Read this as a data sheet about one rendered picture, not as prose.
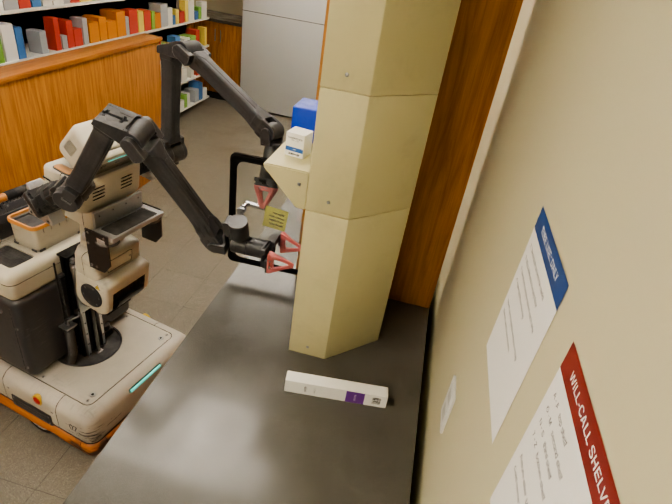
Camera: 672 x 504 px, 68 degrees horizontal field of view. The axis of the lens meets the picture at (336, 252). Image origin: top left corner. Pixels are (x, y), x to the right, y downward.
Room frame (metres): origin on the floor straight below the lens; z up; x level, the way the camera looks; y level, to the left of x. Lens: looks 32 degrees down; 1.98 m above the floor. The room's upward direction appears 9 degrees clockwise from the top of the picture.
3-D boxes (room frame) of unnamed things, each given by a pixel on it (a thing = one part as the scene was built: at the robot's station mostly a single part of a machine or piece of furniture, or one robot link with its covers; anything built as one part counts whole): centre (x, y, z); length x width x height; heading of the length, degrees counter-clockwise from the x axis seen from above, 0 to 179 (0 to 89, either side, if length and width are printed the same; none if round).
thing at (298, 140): (1.18, 0.14, 1.54); 0.05 x 0.05 x 0.06; 73
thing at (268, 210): (1.40, 0.22, 1.19); 0.30 x 0.01 x 0.40; 84
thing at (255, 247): (1.24, 0.22, 1.17); 0.10 x 0.07 x 0.07; 172
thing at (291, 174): (1.24, 0.13, 1.46); 0.32 x 0.11 x 0.10; 172
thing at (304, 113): (1.32, 0.12, 1.56); 0.10 x 0.10 x 0.09; 82
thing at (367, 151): (1.22, -0.05, 1.33); 0.32 x 0.25 x 0.77; 172
